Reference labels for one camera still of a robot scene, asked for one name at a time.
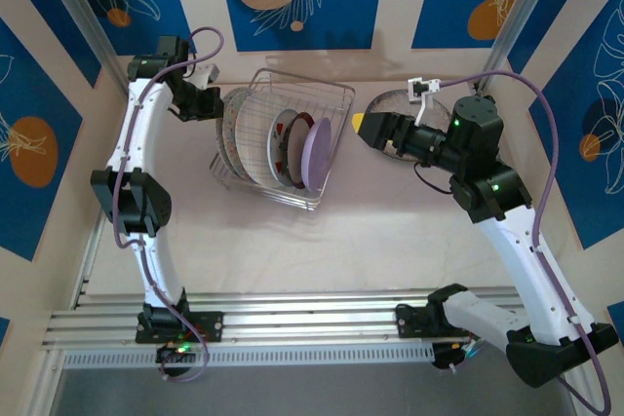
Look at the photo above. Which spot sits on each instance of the colourful squiggle pattern plate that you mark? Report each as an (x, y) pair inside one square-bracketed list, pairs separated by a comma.
[(225, 133)]

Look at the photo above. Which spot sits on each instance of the white blue grid plate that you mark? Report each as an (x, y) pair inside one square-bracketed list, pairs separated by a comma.
[(253, 138)]

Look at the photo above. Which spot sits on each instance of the lilac plate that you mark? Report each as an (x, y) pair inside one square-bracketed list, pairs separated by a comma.
[(316, 153)]

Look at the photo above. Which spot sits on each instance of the white watermelon print plate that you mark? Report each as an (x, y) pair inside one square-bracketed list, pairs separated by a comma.
[(275, 143)]

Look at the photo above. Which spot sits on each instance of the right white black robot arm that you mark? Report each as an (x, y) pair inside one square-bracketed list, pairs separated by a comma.
[(526, 260)]

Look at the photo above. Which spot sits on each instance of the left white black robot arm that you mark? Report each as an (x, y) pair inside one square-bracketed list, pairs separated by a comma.
[(141, 133)]

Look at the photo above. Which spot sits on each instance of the dark red rimmed plate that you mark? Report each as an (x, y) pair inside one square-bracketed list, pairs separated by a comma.
[(295, 143)]

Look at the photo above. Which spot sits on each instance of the black control box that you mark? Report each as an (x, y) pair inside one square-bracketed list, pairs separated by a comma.
[(170, 352), (446, 360)]

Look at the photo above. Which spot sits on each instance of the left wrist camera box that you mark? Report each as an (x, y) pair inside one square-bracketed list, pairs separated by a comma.
[(205, 72)]

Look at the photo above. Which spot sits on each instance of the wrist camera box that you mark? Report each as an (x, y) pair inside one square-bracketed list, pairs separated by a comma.
[(423, 86), (205, 72)]

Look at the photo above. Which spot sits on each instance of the aluminium table side rail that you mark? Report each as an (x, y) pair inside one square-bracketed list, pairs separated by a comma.
[(479, 92), (90, 265)]

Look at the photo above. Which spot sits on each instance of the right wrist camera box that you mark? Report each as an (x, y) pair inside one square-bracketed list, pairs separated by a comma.
[(423, 86)]

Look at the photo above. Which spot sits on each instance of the aluminium corner post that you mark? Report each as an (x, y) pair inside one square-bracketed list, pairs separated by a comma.
[(90, 21), (519, 21)]

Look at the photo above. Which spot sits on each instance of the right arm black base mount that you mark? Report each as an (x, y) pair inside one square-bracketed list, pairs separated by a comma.
[(412, 323)]

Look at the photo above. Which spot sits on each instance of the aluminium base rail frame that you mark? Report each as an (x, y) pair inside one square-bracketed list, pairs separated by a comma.
[(317, 318)]

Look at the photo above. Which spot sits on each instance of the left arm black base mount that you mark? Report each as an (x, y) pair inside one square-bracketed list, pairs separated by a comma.
[(209, 326)]

